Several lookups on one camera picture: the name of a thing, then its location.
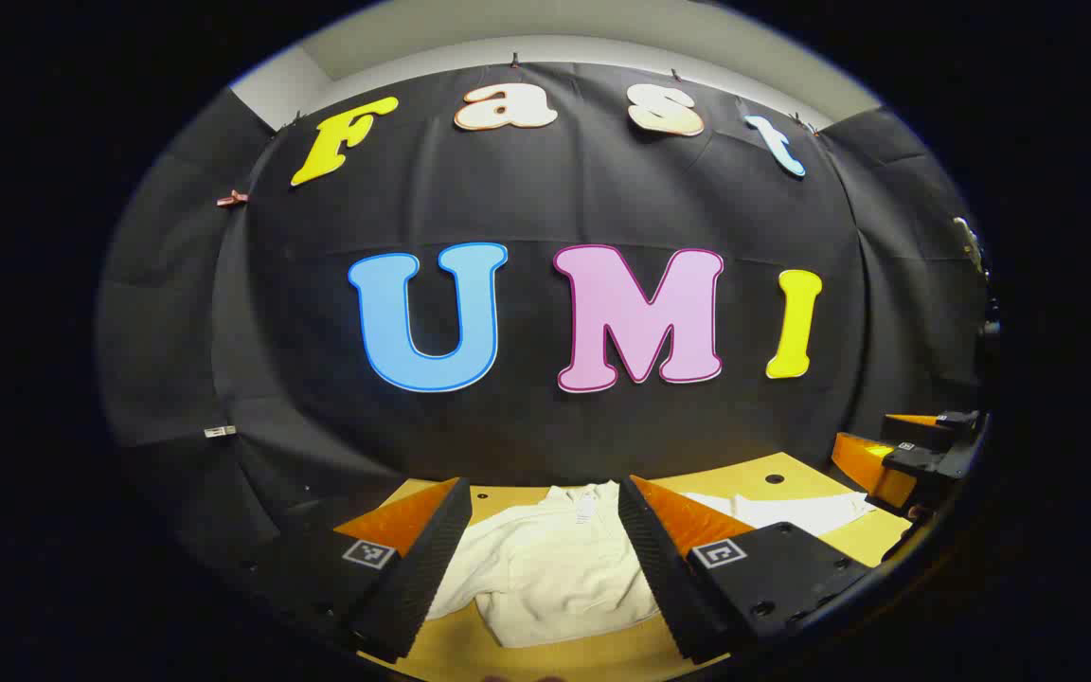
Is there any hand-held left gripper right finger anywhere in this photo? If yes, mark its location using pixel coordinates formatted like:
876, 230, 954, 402
617, 474, 878, 664

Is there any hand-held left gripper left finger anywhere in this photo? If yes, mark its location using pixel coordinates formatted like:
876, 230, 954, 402
242, 476, 474, 664

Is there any cream white sweatshirt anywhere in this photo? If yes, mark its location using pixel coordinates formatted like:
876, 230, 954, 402
427, 481, 878, 650

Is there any small pale fixture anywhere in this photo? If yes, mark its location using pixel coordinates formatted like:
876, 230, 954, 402
953, 216, 986, 276

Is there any black backdrop cloth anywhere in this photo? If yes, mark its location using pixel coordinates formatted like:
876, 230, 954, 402
96, 62, 992, 569

